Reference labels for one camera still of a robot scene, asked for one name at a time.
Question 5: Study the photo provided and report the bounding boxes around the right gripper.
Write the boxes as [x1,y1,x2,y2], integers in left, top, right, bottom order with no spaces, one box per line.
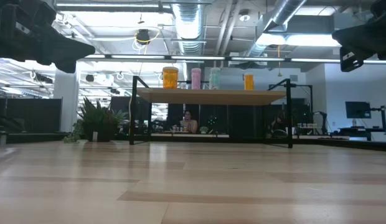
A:
[332,12,386,73]

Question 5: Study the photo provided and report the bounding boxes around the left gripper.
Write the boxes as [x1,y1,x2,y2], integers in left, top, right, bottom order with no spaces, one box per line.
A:
[0,0,96,74]

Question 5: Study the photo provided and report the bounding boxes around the orange medicine bottle white cap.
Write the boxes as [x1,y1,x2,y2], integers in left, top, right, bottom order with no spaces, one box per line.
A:
[243,73,255,91]
[162,66,179,90]

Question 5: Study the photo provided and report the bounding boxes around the pink medicine bottle white cap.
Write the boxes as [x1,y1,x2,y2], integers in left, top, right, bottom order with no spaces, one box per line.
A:
[191,68,202,90]

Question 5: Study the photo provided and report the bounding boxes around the green medicine bottle white cap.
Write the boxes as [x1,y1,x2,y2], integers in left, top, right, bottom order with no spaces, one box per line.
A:
[209,67,222,90]

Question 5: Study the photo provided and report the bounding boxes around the wooden shelf black legs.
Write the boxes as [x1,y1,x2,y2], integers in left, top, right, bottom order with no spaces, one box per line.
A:
[129,75,294,149]

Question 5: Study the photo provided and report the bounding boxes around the white building pillar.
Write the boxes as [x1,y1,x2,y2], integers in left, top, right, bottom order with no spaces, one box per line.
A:
[54,68,81,132]

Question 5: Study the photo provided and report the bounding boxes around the black background monitor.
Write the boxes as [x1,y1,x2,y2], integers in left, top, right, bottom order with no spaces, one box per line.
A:
[345,101,372,119]

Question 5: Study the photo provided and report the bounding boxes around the black room divider panel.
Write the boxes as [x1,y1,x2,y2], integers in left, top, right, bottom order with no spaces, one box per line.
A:
[0,98,62,134]

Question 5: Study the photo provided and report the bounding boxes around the green potted plant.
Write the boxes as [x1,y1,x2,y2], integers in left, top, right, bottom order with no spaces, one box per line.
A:
[62,96,130,144]

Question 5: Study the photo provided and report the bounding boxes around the black ceiling spotlight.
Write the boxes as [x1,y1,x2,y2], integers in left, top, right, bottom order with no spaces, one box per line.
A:
[136,29,151,45]

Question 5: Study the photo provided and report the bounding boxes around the person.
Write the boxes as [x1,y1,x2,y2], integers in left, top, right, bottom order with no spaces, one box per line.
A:
[179,110,199,134]

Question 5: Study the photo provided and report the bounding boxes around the black aluminium table frame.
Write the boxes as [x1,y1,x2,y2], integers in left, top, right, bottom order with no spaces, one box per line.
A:
[0,52,386,153]

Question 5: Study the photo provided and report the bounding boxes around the silver ventilation duct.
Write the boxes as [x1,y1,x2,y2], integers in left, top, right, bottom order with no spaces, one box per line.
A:
[171,2,209,81]

